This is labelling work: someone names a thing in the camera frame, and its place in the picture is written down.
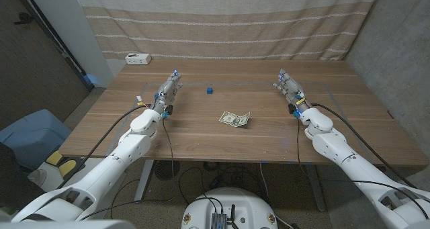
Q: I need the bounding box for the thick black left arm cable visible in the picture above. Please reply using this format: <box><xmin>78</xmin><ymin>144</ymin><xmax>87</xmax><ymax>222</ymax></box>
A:
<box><xmin>55</xmin><ymin>103</ymin><xmax>152</xmax><ymax>189</ymax></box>

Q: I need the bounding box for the grey electronics box on torso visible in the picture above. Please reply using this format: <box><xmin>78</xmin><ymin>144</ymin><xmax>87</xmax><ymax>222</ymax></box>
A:
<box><xmin>210</xmin><ymin>212</ymin><xmax>228</xmax><ymax>229</ymax></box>

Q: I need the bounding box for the round black floor fan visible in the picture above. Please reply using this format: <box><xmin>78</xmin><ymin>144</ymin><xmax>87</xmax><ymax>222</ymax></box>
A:
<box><xmin>154</xmin><ymin>160</ymin><xmax>181</xmax><ymax>181</ymax></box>

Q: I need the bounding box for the one dollar bill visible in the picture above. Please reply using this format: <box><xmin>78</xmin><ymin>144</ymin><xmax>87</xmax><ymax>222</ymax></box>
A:
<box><xmin>218</xmin><ymin>111</ymin><xmax>251</xmax><ymax>128</ymax></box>

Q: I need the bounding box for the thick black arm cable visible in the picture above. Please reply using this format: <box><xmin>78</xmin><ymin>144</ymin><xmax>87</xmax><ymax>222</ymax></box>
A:
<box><xmin>55</xmin><ymin>103</ymin><xmax>152</xmax><ymax>189</ymax></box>
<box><xmin>309</xmin><ymin>102</ymin><xmax>419</xmax><ymax>189</ymax></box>

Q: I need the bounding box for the white table leg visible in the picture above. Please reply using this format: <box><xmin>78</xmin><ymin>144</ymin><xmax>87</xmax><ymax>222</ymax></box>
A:
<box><xmin>134</xmin><ymin>159</ymin><xmax>155</xmax><ymax>203</ymax></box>

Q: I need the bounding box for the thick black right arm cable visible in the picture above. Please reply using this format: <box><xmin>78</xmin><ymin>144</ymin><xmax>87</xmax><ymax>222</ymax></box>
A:
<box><xmin>309</xmin><ymin>102</ymin><xmax>419</xmax><ymax>189</ymax></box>

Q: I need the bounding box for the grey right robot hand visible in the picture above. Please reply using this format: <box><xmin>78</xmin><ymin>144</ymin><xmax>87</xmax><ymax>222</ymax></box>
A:
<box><xmin>272</xmin><ymin>68</ymin><xmax>312</xmax><ymax>118</ymax></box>

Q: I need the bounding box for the yellow floor pad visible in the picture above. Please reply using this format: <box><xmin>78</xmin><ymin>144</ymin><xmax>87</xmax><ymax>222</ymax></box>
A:
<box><xmin>46</xmin><ymin>150</ymin><xmax>64</xmax><ymax>166</ymax></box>
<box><xmin>58</xmin><ymin>158</ymin><xmax>77</xmax><ymax>177</ymax></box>

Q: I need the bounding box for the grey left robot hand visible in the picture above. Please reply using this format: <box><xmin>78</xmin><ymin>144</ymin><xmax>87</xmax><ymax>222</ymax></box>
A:
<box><xmin>150</xmin><ymin>68</ymin><xmax>184</xmax><ymax>118</ymax></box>

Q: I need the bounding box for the thin black left wrist cable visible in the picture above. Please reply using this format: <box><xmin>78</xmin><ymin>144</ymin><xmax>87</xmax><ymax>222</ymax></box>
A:
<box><xmin>162</xmin><ymin>117</ymin><xmax>175</xmax><ymax>203</ymax></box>

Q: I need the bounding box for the grey table leg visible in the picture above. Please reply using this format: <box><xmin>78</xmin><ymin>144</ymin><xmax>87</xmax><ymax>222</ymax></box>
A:
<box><xmin>304</xmin><ymin>164</ymin><xmax>327</xmax><ymax>212</ymax></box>

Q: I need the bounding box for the beige striped backdrop cloth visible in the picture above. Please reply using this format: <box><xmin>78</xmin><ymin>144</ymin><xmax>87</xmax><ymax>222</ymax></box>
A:
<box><xmin>73</xmin><ymin>0</ymin><xmax>384</xmax><ymax>61</ymax></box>

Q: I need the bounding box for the black door handle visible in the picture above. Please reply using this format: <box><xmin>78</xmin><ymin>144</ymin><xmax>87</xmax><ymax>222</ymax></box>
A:
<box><xmin>13</xmin><ymin>12</ymin><xmax>34</xmax><ymax>25</ymax></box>

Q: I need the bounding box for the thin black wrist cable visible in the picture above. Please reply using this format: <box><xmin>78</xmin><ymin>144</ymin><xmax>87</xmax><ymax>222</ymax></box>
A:
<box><xmin>296</xmin><ymin>117</ymin><xmax>312</xmax><ymax>186</ymax></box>
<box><xmin>162</xmin><ymin>117</ymin><xmax>175</xmax><ymax>203</ymax></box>

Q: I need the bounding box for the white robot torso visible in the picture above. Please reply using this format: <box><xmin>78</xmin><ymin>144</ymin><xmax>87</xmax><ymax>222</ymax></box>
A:
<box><xmin>181</xmin><ymin>187</ymin><xmax>279</xmax><ymax>229</ymax></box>

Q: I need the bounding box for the black cable to torso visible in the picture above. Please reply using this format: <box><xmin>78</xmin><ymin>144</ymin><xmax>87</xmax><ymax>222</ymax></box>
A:
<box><xmin>177</xmin><ymin>167</ymin><xmax>224</xmax><ymax>215</ymax></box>

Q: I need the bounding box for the white power strip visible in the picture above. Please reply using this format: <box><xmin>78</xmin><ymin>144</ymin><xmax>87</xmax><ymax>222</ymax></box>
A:
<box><xmin>124</xmin><ymin>52</ymin><xmax>152</xmax><ymax>66</ymax></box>

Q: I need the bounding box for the white round floor device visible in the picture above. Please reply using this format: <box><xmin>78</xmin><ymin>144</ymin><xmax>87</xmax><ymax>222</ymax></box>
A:
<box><xmin>27</xmin><ymin>168</ymin><xmax>48</xmax><ymax>189</ymax></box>

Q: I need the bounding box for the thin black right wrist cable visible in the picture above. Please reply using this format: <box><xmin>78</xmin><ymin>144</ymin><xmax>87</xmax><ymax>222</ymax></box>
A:
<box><xmin>296</xmin><ymin>117</ymin><xmax>312</xmax><ymax>186</ymax></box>

